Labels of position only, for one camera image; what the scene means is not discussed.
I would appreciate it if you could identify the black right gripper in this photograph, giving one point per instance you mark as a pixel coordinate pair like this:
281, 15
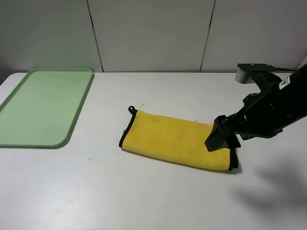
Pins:
263, 115

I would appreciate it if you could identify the yellow towel with black trim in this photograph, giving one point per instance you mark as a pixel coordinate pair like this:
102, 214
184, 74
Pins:
174, 140

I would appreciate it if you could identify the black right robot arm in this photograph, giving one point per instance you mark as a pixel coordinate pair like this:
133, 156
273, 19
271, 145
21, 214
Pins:
297, 97

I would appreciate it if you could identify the green plastic tray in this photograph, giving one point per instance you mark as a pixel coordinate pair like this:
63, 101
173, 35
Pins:
42, 110

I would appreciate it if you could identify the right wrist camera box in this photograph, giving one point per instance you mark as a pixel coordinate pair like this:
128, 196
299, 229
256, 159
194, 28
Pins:
242, 77

